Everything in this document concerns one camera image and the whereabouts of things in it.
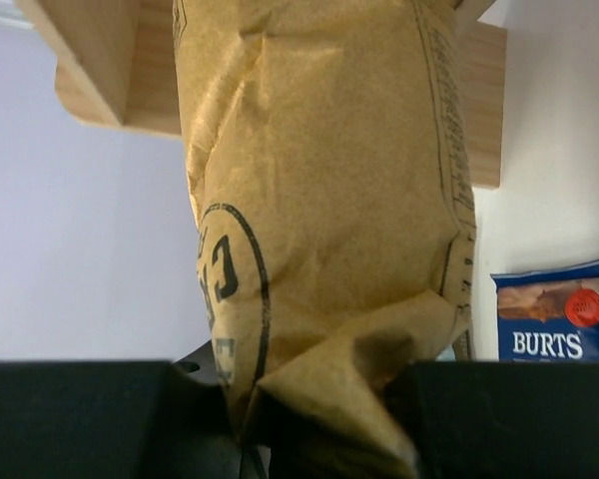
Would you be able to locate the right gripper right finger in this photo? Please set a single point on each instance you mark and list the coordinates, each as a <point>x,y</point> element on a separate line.
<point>503,420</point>

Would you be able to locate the tan kettle chips bag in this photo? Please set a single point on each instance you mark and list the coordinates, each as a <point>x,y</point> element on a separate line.
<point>329,180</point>

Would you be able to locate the middle blue Burts chips bag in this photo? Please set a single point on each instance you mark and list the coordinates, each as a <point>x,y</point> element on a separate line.
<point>549,315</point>

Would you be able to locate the wooden two-tier shelf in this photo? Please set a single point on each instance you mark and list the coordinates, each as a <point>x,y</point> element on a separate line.
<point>116,69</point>

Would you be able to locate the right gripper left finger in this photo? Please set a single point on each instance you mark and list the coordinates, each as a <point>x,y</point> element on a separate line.
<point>139,419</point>

